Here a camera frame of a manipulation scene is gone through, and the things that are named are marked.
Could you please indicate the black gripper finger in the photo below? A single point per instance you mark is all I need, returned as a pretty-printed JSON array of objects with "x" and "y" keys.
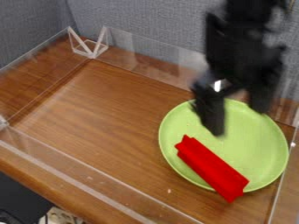
[
  {"x": 209, "y": 107},
  {"x": 262, "y": 93}
]

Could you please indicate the white power strip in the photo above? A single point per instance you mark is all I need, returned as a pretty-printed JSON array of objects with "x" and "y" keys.
[{"x": 59, "y": 216}]

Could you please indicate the clear acrylic enclosure wall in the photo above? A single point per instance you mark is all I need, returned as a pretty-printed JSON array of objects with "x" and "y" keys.
[{"x": 79, "y": 124}]

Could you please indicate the green round plate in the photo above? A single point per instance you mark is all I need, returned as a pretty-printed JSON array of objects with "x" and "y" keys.
[{"x": 253, "y": 146}]

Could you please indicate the red rectangular block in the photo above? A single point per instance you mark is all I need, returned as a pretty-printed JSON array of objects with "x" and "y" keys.
[{"x": 227, "y": 181}]

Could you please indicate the clear acrylic corner bracket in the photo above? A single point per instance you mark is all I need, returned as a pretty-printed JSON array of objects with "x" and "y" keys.
[{"x": 87, "y": 47}]

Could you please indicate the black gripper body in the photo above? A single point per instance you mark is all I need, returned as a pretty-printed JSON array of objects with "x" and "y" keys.
[{"x": 241, "y": 58}]

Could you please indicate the black box under table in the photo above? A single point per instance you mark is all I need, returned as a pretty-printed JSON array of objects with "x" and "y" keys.
[{"x": 20, "y": 202}]

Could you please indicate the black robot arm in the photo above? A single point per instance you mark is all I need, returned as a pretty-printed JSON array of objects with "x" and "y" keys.
[{"x": 242, "y": 62}]

